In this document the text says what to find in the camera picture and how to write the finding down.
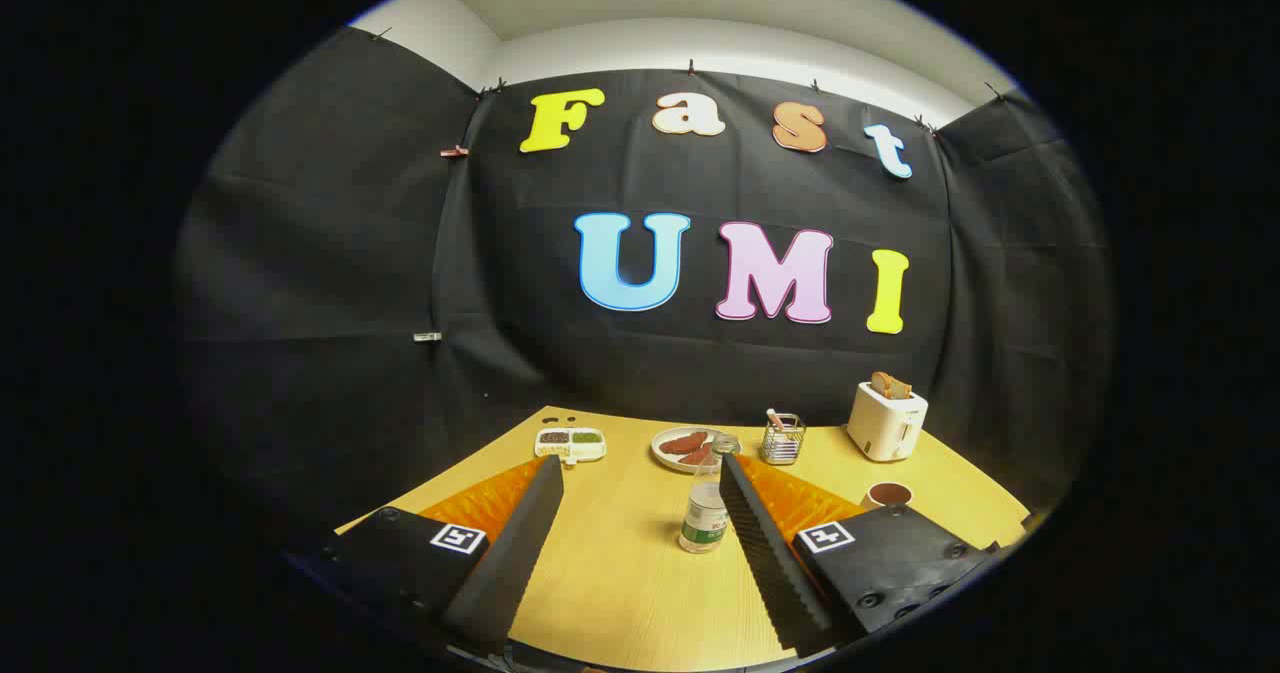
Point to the cream cup with red inside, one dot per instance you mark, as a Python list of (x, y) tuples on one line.
[(888, 494)]

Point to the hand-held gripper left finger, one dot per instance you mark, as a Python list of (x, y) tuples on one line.
[(520, 553)]

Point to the white round plate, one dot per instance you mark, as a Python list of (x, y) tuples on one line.
[(662, 453)]

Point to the pen in holder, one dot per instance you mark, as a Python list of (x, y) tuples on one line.
[(776, 419)]

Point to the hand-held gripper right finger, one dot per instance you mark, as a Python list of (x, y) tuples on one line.
[(765, 553)]

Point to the white divided condiment dish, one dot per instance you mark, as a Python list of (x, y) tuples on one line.
[(570, 443)]

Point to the white toaster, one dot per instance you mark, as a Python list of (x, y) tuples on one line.
[(885, 423)]

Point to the brown meat slice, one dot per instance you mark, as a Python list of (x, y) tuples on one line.
[(697, 456), (682, 442)]

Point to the wooden table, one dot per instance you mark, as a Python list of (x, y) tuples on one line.
[(630, 573)]

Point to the clear plastic juice bottle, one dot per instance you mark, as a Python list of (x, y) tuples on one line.
[(705, 518)]

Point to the toasted bread slice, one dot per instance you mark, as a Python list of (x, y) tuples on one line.
[(901, 390), (881, 385)]

